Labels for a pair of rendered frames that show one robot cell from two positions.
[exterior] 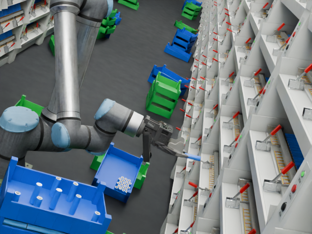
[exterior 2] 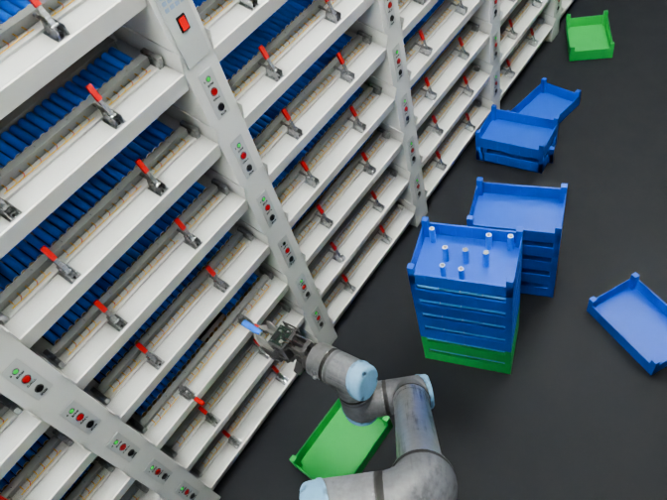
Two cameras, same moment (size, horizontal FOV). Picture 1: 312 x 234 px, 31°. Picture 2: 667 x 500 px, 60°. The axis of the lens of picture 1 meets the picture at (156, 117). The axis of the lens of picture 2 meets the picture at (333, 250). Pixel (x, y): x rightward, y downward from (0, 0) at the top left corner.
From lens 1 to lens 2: 249 cm
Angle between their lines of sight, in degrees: 97
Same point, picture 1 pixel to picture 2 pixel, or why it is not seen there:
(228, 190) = (294, 205)
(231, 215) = (324, 170)
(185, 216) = (235, 394)
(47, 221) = (477, 234)
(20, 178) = (495, 292)
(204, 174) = (205, 375)
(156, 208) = not seen: outside the picture
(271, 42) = (74, 269)
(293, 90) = (283, 70)
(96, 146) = not seen: hidden behind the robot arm
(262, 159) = (312, 118)
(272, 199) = (356, 68)
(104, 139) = not seen: hidden behind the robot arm
